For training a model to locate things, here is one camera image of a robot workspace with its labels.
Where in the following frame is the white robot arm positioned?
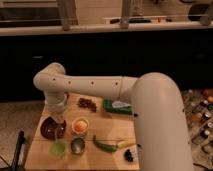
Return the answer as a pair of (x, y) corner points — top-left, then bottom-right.
(33, 62), (194, 171)

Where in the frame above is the dark purple bowl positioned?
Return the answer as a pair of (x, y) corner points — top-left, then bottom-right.
(40, 117), (66, 140)

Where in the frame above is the brown dried food pile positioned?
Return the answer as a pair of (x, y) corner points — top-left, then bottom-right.
(77, 98), (97, 112)

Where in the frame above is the orange cup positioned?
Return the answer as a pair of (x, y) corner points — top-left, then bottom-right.
(71, 118), (89, 135)

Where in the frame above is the green cup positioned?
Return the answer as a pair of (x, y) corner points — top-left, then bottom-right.
(50, 140), (66, 157)

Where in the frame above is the black stand left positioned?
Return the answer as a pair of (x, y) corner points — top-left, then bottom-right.
(10, 131), (25, 171)

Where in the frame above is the dark metal cup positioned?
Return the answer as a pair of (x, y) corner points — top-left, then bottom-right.
(71, 138), (85, 155)

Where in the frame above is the wooden table board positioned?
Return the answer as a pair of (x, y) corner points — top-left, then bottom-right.
(25, 93), (139, 171)

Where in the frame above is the green tray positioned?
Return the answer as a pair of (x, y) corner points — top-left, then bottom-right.
(103, 99), (132, 115)

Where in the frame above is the green pepper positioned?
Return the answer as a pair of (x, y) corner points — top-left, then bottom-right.
(93, 136), (118, 153)

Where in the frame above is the yellow corn piece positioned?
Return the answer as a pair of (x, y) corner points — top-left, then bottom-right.
(117, 139), (136, 149)

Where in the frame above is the dark grape cluster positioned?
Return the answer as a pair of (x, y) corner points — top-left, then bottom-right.
(124, 149), (134, 162)

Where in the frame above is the spice bottle rack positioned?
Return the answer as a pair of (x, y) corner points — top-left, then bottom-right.
(182, 89), (213, 171)

